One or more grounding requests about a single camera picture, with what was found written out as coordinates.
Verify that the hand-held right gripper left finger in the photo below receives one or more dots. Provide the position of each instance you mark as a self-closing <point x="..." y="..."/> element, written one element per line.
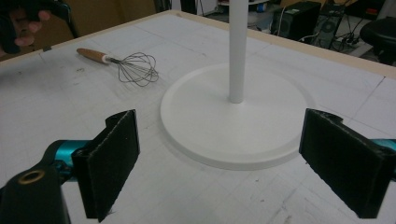
<point x="107" y="161"/>

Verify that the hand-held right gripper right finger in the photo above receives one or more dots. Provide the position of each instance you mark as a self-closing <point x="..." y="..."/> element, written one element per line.
<point x="342" y="161"/>

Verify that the brown cardboard panel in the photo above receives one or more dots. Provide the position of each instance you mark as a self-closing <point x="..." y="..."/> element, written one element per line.
<point x="102" y="15"/>

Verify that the white stand with round base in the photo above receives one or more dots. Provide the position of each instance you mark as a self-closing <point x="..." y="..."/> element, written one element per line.
<point x="232" y="124"/>

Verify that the black round chair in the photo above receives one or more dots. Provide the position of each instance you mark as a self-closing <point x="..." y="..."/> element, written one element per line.
<point x="379" y="35"/>

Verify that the dark computer tower with fan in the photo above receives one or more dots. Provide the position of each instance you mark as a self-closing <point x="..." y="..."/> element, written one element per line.
<point x="327" y="31"/>

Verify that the black computer tower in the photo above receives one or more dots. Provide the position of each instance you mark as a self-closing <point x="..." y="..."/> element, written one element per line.
<point x="294" y="20"/>

